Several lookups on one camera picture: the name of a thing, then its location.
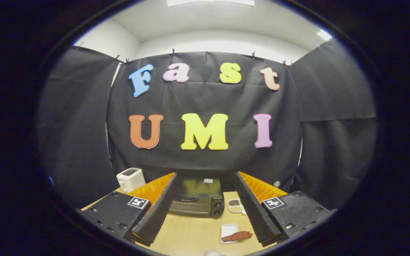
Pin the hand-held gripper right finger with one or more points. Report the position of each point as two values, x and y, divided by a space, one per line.
256 213

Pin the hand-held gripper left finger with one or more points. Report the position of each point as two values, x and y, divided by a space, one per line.
158 213

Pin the brown meat piece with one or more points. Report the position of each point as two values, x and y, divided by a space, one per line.
238 236

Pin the black toaster oven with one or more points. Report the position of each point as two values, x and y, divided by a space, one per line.
198 202

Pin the white bread toaster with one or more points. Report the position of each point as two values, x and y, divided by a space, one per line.
130 179

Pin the white divided seasoning dish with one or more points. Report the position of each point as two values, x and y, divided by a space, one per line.
234 206

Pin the white rectangular tray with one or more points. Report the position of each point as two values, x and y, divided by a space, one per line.
228 229

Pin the small clear bottle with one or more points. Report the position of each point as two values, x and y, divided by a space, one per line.
277 184

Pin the small ceiling light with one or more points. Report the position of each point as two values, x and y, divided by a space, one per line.
324 34

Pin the long ceiling light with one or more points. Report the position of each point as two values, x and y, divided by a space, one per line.
210 2

